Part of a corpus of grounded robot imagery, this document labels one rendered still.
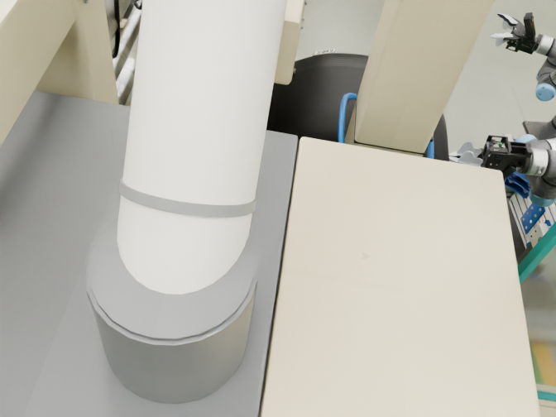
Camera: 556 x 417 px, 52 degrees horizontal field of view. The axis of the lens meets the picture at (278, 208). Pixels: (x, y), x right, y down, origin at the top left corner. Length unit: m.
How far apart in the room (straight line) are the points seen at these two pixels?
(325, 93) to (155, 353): 1.01
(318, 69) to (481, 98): 2.66
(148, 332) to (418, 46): 0.61
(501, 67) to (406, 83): 3.46
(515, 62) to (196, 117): 4.11
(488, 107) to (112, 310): 3.65
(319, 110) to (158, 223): 0.93
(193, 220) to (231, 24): 0.16
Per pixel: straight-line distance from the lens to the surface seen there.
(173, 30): 0.47
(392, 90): 0.97
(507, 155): 1.65
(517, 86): 4.29
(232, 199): 0.49
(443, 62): 0.94
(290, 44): 1.10
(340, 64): 1.49
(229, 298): 0.50
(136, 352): 0.51
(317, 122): 1.37
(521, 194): 2.82
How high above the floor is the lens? 2.38
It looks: 52 degrees down
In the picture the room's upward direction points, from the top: 11 degrees clockwise
